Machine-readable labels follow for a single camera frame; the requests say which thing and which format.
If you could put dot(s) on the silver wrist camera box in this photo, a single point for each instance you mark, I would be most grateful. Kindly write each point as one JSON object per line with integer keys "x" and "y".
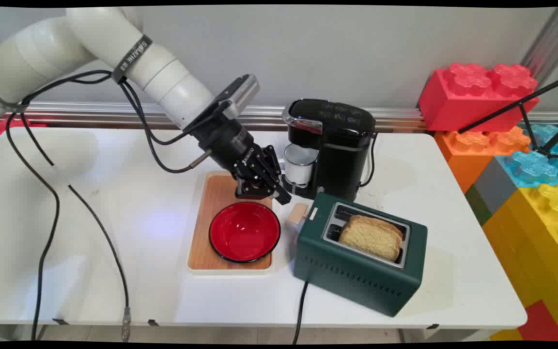
{"x": 238, "y": 95}

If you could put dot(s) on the red bowl with black rim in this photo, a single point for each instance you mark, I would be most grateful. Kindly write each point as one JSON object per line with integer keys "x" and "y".
{"x": 244, "y": 231}

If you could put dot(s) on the wooden tray with white rim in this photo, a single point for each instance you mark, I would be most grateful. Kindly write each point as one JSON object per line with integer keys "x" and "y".
{"x": 211, "y": 232}

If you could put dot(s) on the wooden toaster lever knob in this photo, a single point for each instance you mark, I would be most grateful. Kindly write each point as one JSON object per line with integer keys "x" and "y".
{"x": 298, "y": 214}

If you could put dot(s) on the green toaster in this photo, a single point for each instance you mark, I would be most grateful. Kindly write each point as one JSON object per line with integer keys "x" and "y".
{"x": 351, "y": 271}

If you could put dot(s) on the light blue toy block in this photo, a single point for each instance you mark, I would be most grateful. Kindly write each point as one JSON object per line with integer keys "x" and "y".
{"x": 540, "y": 162}

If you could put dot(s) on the toast bread slice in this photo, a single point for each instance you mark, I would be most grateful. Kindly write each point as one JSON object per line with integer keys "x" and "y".
{"x": 380, "y": 222}
{"x": 371, "y": 241}

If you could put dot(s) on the white mug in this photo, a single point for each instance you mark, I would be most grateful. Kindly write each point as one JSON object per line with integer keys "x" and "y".
{"x": 300, "y": 167}

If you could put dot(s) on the yellow toy block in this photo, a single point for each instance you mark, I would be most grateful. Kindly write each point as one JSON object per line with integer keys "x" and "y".
{"x": 540, "y": 232}

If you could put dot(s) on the red toy block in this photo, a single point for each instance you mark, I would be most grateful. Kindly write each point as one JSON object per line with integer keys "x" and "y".
{"x": 472, "y": 97}

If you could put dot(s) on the aluminium wall rail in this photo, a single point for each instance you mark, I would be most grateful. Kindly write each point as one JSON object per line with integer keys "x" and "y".
{"x": 114, "y": 110}

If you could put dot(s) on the black tripod stand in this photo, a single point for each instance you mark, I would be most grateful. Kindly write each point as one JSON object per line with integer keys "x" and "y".
{"x": 531, "y": 114}

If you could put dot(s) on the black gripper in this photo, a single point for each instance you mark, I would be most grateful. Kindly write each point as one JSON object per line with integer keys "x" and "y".
{"x": 228, "y": 143}

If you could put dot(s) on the orange toy block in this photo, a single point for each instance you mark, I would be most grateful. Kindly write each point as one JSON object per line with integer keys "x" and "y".
{"x": 477, "y": 148}

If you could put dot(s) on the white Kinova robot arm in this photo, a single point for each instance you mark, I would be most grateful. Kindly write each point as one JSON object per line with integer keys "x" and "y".
{"x": 85, "y": 46}

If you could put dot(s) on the black coffee machine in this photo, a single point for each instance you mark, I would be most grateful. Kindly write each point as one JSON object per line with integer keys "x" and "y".
{"x": 337, "y": 145}

